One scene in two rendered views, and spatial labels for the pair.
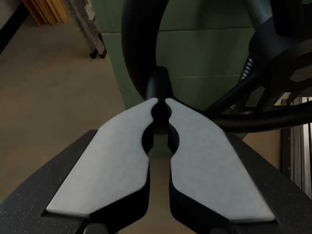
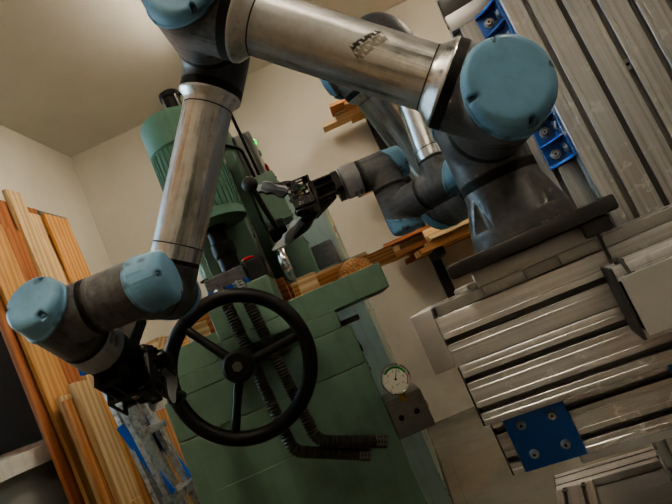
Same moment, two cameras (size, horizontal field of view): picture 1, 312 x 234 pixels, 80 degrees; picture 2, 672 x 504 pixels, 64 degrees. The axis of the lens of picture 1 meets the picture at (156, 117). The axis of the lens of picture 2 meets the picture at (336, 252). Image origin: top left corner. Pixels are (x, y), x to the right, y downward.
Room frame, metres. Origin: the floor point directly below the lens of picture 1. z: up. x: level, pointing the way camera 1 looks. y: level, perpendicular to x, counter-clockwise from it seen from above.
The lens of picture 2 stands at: (-0.91, -0.28, 0.80)
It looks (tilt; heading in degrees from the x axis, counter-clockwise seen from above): 7 degrees up; 355
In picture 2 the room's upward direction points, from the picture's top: 24 degrees counter-clockwise
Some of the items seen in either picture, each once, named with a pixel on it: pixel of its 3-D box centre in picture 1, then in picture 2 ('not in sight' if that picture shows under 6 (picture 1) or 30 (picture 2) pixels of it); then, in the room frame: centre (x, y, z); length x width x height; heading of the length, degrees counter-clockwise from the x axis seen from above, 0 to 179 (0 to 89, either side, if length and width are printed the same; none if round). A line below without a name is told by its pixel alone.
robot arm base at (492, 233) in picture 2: not in sight; (510, 203); (-0.13, -0.62, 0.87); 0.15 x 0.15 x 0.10
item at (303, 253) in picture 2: not in sight; (298, 261); (0.64, -0.31, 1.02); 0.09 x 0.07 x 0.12; 87
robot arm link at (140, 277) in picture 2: not in sight; (137, 291); (-0.20, -0.08, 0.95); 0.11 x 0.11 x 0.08; 84
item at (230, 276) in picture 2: not in sight; (238, 276); (0.26, -0.17, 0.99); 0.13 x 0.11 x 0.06; 87
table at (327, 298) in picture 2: not in sight; (263, 327); (0.35, -0.17, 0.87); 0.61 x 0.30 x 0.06; 87
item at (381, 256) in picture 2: not in sight; (272, 304); (0.46, -0.20, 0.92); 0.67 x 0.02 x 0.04; 87
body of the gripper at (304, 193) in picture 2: not in sight; (315, 194); (0.26, -0.39, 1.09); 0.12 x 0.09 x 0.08; 87
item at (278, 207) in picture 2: not in sight; (271, 201); (0.67, -0.30, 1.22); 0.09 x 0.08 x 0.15; 177
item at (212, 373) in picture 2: not in sight; (261, 352); (0.40, -0.14, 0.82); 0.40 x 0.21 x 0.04; 87
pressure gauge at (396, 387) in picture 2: not in sight; (396, 382); (0.24, -0.39, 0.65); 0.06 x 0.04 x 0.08; 87
